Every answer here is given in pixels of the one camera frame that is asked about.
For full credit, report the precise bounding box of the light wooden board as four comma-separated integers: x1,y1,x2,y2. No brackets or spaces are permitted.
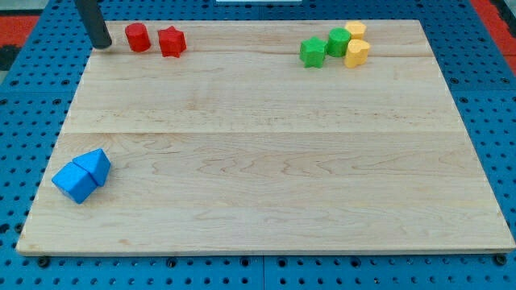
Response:
17,20,515,256

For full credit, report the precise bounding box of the green star block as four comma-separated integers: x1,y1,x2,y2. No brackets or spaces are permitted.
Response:
299,36,327,68

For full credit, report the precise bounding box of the red star block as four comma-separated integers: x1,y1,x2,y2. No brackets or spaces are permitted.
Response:
158,26,187,58

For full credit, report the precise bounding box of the green cylinder block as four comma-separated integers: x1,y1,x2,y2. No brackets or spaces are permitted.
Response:
327,27,352,57

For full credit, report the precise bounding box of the yellow heart block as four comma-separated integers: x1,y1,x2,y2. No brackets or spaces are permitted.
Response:
343,39,371,68

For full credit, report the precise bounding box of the yellow block at back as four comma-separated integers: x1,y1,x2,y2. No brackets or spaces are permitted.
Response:
344,21,367,40

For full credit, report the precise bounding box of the blue triangular prism block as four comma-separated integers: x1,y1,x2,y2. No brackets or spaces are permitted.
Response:
73,148,111,187

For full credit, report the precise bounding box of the red cylinder block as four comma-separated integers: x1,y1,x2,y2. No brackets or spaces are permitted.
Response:
124,23,151,52

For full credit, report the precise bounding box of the blue cube block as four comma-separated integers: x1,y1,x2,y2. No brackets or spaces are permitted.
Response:
52,162,97,204

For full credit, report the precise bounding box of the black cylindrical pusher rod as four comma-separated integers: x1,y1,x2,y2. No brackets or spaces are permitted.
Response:
74,0,112,49

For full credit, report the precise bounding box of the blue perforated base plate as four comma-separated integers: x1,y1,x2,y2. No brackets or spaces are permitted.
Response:
1,0,515,289

